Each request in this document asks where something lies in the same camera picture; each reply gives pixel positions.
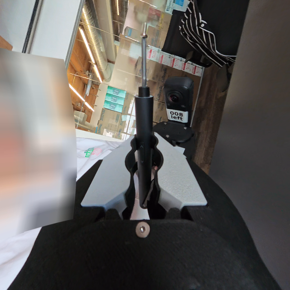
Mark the black white striped cloth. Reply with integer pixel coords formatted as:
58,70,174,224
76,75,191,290
179,0,237,68

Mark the teal box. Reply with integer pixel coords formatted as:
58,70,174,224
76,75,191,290
104,101,124,112
105,93,126,107
107,86,127,98

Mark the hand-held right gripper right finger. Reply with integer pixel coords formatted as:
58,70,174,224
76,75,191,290
148,132,208,220

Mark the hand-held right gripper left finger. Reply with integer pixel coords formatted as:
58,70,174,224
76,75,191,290
80,134,139,220

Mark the black electric screwdriver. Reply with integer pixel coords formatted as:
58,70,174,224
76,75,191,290
135,34,155,209

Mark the ceiling tube light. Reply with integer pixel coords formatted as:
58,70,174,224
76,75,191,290
68,83,95,112
78,26,103,84

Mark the person's white polo shirt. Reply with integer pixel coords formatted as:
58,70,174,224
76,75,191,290
0,135,136,290

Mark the row of red white packets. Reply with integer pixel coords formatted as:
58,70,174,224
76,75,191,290
146,46,203,77

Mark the stack of cardboard boxes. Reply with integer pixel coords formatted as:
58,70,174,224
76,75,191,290
97,0,204,139

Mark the silver ventilation duct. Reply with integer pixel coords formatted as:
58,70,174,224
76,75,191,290
80,6,113,82

